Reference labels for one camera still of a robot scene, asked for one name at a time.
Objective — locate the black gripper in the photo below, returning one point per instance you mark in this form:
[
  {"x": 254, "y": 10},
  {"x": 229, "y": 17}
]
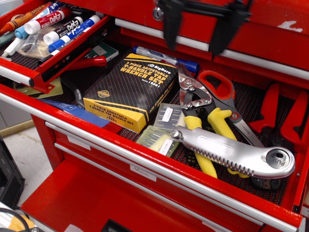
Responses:
[{"x": 230, "y": 17}]

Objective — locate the blue marker in main drawer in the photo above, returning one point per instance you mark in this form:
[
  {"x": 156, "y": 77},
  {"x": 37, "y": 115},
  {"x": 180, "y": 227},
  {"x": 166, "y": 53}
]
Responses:
[{"x": 192, "y": 66}]

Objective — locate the green white small box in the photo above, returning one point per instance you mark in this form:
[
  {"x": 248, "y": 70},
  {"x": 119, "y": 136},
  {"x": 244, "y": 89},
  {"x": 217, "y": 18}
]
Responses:
[{"x": 103, "y": 50}]

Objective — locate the black yellow tap wrench box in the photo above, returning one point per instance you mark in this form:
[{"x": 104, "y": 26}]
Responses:
[{"x": 130, "y": 93}]

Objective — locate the open small red drawer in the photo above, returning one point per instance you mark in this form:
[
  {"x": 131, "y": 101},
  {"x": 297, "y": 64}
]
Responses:
[{"x": 33, "y": 73}]

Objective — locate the silver cabinet lock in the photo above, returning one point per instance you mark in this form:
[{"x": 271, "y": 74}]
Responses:
[{"x": 158, "y": 14}]

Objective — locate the clear blade case upper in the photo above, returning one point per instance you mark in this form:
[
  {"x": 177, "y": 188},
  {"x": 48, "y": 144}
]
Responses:
[{"x": 169, "y": 116}]

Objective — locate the clear blade case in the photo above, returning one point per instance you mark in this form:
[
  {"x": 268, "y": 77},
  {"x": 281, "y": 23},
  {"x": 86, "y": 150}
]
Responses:
[
  {"x": 169, "y": 116},
  {"x": 158, "y": 140}
]

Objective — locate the blue Expo marker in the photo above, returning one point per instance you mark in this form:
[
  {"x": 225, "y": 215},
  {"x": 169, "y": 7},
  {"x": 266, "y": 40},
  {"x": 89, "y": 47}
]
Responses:
[{"x": 74, "y": 33}]

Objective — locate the red tool chest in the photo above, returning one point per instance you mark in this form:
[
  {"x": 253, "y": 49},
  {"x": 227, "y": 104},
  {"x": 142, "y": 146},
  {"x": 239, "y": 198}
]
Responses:
[{"x": 103, "y": 179}]

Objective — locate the clear blade case lower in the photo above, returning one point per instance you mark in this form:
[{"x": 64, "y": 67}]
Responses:
[{"x": 158, "y": 140}]

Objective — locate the black Expo marker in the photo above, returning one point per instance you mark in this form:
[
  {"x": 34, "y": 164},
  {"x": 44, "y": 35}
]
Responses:
[{"x": 56, "y": 34}]

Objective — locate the blue plastic card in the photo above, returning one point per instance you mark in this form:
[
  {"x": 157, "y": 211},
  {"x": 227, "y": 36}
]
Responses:
[{"x": 78, "y": 112}]

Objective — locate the yellowish plastic plate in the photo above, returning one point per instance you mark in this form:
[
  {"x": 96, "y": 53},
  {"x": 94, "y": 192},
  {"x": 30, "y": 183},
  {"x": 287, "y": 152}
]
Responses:
[{"x": 52, "y": 89}]

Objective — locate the red Expo marker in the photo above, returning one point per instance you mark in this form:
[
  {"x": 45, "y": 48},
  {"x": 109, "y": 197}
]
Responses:
[{"x": 36, "y": 25}]

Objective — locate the clear plastic bag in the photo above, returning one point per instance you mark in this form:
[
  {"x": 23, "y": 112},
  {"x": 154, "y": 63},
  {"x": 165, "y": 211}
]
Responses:
[{"x": 34, "y": 47}]

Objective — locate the light blue capped marker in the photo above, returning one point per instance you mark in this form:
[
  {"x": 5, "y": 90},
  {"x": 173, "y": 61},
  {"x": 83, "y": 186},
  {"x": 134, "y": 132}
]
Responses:
[{"x": 50, "y": 8}]

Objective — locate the orange Crayola marker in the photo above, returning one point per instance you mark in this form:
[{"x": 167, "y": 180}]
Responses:
[{"x": 20, "y": 20}]

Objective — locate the black crate on floor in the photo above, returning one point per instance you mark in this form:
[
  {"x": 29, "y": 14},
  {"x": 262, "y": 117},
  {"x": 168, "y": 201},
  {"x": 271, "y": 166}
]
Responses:
[{"x": 11, "y": 180}]

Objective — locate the yellow sponge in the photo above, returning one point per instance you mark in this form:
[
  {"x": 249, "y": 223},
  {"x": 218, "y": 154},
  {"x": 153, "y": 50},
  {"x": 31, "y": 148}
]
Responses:
[{"x": 16, "y": 224}]

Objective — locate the yellow handled tin snips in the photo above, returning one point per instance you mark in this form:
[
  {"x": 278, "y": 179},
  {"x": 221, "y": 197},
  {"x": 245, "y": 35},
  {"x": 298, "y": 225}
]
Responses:
[{"x": 194, "y": 95}]

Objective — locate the red grey handled scissors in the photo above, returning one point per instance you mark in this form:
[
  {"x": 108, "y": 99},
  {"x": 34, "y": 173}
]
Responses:
[{"x": 223, "y": 95}]

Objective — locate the red handled tool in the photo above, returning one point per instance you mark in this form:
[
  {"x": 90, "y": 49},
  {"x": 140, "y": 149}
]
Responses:
[{"x": 87, "y": 63}]

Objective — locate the red handled crimping pliers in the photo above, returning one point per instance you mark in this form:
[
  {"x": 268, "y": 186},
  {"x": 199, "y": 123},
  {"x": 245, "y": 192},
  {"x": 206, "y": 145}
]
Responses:
[{"x": 276, "y": 130}]

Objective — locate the black wire stripper tool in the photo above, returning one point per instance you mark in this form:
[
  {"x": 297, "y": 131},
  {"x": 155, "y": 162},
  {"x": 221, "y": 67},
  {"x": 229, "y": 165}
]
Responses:
[{"x": 190, "y": 158}]

